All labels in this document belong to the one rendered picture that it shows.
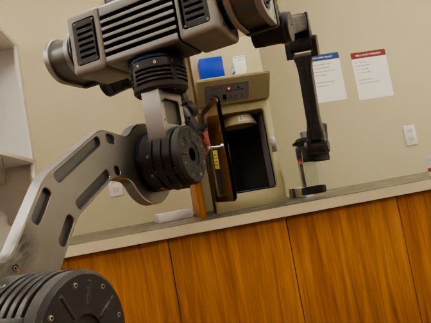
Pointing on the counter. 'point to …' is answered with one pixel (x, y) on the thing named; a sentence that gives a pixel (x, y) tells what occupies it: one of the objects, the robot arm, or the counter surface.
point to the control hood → (262, 85)
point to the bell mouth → (238, 121)
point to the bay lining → (251, 156)
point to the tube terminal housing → (246, 200)
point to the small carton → (238, 68)
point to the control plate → (228, 91)
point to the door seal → (228, 148)
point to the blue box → (210, 67)
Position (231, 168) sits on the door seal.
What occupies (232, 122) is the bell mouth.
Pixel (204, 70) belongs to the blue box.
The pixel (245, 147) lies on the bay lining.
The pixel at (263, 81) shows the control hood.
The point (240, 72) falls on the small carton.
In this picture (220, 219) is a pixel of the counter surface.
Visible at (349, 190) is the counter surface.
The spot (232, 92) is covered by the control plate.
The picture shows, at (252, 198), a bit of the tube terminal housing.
